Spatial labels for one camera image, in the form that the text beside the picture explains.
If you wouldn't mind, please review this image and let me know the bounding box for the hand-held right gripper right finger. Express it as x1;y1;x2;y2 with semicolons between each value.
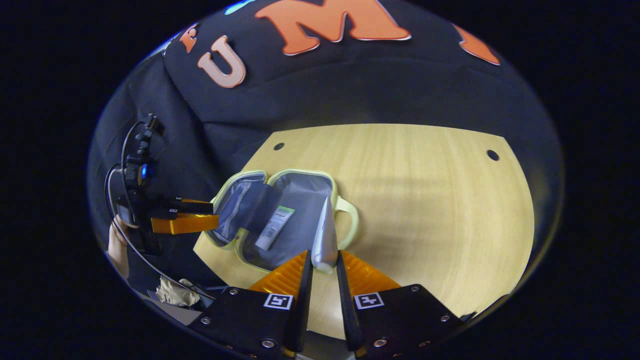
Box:
335;249;468;358

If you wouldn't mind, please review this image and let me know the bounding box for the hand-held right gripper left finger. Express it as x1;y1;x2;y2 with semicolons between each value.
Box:
191;250;314;357

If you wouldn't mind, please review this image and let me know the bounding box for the plain white squeeze tube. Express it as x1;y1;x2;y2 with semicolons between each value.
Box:
310;196;341;275

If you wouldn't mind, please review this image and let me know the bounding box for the white tube green label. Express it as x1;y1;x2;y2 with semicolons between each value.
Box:
254;205;297;252

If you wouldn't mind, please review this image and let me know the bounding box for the beige crumpled cloth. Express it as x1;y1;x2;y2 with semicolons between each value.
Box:
155;276;202;308

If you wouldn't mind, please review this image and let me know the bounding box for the black cable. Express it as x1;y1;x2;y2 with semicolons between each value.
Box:
103;120;217;302

